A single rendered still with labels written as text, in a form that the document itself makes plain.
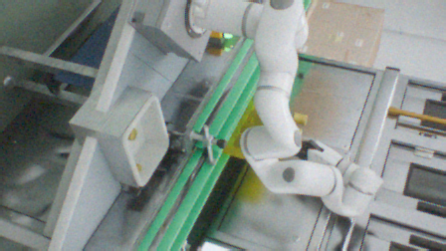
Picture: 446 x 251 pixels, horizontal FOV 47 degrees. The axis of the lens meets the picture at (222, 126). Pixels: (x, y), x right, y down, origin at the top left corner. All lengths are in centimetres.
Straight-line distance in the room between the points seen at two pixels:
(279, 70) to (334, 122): 74
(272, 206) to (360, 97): 61
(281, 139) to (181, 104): 49
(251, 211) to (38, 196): 75
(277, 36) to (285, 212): 65
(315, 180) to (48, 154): 108
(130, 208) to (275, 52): 62
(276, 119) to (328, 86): 90
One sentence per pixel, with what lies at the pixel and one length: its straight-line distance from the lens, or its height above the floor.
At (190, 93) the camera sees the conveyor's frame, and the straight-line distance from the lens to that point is 161.
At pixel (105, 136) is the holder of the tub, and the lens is 132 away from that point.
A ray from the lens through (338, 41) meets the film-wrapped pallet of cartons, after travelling 574.
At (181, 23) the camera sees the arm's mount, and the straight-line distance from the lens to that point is 138.
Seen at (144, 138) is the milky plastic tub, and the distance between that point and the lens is 153.
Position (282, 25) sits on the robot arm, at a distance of 121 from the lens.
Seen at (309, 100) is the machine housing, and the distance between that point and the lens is 200.
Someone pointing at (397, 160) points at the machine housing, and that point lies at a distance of 186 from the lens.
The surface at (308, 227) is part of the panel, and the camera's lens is 162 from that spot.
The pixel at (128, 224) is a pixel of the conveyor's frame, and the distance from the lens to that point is 147.
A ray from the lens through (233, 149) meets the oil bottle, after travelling 162.
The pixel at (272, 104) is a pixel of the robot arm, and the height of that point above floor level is 117.
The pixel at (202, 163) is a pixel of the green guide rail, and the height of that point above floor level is 93.
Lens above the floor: 147
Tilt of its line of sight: 19 degrees down
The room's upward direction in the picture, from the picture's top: 105 degrees clockwise
